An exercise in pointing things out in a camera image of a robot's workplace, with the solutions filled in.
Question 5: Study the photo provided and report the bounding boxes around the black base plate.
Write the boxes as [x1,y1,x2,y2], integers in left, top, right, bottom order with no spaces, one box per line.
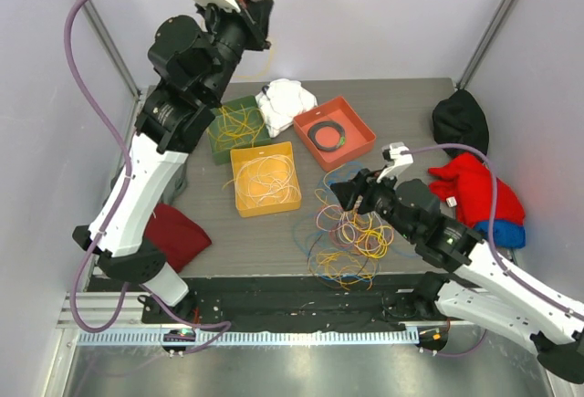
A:
[86,273,453,334]

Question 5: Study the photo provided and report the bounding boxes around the yellow thin cable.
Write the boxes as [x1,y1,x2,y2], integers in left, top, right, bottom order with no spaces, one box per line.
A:
[212,0,396,291]

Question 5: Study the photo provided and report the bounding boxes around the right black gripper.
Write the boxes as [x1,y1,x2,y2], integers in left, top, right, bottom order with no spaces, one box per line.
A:
[330,164,418,241]

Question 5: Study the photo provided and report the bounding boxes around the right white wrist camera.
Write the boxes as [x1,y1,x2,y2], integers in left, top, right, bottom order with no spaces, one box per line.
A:
[376,142,413,183]

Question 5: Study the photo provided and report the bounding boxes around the aluminium frame post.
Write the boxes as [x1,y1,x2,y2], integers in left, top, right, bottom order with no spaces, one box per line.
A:
[83,1,141,99]
[454,0,518,89]

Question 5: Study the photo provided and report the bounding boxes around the pink thin cable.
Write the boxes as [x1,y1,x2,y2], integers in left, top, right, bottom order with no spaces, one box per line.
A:
[314,195,384,247]

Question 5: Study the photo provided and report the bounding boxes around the left aluminium frame post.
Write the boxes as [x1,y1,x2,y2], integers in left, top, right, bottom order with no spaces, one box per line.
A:
[83,1,141,99]

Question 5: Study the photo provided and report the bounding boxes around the yellow plastic tray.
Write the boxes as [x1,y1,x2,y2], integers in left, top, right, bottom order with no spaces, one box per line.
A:
[230,141,302,218]

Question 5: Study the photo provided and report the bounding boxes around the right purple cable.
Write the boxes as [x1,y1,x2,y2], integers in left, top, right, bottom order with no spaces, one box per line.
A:
[408,143,584,359]

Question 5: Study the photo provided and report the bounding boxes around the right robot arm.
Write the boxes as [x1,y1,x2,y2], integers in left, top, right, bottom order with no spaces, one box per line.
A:
[330,169,583,384]

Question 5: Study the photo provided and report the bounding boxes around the slotted cable duct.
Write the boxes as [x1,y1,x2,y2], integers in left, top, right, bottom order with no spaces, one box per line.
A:
[77,327,419,347]

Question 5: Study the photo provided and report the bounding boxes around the orange plastic tray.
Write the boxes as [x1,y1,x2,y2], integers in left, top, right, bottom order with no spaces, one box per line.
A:
[293,96,376,172]

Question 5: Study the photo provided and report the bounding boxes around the black coiled cable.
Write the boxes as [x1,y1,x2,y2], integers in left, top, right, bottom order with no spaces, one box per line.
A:
[306,120,349,151]

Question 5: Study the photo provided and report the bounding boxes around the white crumpled cloth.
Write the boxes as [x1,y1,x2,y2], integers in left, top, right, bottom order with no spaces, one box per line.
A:
[255,78,318,139]

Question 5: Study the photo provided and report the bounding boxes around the black cloth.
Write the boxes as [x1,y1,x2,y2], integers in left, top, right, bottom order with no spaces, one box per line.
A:
[431,89,490,155]

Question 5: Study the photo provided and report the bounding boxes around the dark red cloth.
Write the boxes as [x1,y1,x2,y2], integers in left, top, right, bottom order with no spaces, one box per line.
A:
[144,203,212,273]

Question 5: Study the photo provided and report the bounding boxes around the green plastic tray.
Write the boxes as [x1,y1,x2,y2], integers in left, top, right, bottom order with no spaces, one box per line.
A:
[207,95,272,165]

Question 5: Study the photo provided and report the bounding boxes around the grey cloth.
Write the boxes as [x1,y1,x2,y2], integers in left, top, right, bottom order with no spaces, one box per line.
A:
[159,163,187,205]

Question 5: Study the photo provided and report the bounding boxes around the blue cloth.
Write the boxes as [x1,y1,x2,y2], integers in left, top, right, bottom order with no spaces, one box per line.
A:
[493,219,527,249]

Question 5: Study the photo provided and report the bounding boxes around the blue thin cable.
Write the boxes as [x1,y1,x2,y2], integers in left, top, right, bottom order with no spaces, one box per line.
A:
[291,162,425,287]

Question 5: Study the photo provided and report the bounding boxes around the right aluminium frame post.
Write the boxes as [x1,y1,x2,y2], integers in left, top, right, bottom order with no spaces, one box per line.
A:
[454,0,518,89]

